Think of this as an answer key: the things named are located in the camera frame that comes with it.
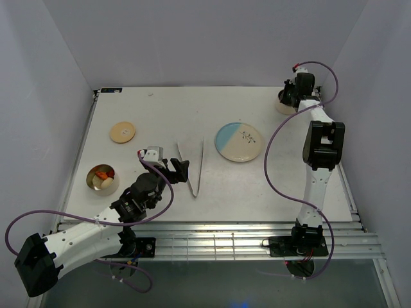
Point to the red fried chicken drumstick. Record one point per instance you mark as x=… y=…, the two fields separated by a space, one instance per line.
x=110 y=173

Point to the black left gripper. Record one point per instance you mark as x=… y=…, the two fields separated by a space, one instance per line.
x=181 y=169

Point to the wooden round lid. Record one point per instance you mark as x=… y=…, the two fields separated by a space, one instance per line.
x=122 y=132

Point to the left blue corner label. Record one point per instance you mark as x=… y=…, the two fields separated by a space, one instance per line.
x=111 y=90

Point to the stainless steel slotted tongs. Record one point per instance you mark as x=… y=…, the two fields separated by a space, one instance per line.
x=192 y=149

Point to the orange fried cutlet piece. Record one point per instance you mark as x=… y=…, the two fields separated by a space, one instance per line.
x=102 y=175

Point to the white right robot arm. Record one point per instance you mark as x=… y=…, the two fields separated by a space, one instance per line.
x=322 y=152

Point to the white steamed bun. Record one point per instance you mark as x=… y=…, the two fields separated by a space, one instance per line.
x=106 y=183

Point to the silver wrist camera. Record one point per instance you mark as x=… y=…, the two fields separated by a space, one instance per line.
x=298 y=68
x=152 y=155

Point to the steel lunch bowl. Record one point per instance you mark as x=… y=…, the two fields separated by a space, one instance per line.
x=103 y=180
x=282 y=108

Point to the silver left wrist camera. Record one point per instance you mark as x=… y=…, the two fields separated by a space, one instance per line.
x=152 y=155

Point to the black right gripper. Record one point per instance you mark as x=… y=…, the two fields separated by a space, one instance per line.
x=283 y=97

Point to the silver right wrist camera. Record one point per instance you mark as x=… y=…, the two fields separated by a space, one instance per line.
x=298 y=68

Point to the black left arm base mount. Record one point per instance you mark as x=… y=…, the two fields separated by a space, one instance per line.
x=141 y=247

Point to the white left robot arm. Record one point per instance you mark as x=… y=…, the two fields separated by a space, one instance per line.
x=43 y=260

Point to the blue and white plate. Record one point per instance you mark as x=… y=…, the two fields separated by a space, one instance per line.
x=238 y=142

